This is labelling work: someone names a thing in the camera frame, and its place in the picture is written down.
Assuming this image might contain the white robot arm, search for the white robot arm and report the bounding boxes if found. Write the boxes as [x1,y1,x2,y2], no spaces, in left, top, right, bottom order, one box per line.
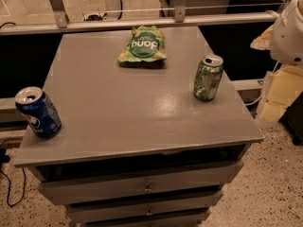
[270,0,303,65]

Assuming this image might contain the green soda can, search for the green soda can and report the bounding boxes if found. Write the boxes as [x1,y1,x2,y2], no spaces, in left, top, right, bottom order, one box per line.
[193,54,223,101]

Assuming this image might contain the blue Pepsi can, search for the blue Pepsi can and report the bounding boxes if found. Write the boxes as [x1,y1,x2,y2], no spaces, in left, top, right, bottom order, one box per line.
[15,86,62,138]

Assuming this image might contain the green chip bag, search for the green chip bag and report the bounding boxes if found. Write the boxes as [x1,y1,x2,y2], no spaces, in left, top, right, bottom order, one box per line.
[118,26,167,62]

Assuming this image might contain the middle grey drawer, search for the middle grey drawer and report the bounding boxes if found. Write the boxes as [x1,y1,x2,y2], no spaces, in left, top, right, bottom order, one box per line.
[67,190,223,223]

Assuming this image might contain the grey drawer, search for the grey drawer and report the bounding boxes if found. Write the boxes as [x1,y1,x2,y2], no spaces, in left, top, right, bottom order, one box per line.
[84,208,210,227]
[38,160,243,205]
[67,190,223,223]

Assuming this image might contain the upper grey drawer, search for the upper grey drawer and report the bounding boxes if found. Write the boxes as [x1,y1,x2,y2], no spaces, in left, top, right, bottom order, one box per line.
[38,160,243,205]

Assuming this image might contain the lower grey drawer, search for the lower grey drawer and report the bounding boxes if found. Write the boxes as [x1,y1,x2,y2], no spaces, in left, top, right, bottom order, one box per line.
[84,208,210,227]

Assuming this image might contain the metal frame rail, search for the metal frame rail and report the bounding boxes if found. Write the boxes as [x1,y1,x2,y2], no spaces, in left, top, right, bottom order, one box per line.
[0,10,278,36]

